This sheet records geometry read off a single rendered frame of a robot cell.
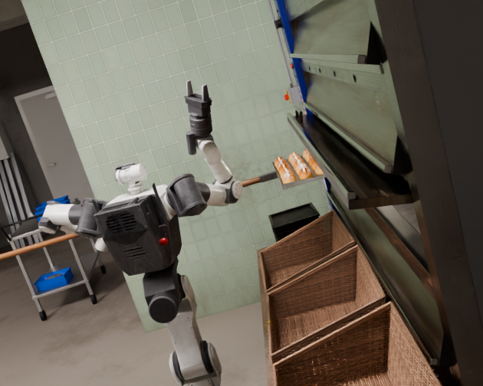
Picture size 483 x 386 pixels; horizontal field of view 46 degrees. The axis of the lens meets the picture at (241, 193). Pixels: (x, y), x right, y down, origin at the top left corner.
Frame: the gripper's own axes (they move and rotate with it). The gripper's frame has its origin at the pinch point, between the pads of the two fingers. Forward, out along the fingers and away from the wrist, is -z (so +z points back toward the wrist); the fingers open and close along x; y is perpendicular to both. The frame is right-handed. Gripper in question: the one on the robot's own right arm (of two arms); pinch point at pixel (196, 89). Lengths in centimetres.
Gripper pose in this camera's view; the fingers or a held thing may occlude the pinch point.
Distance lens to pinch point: 223.9
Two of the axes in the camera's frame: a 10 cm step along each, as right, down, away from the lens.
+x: -7.6, -3.0, 5.7
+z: 0.7, 8.4, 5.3
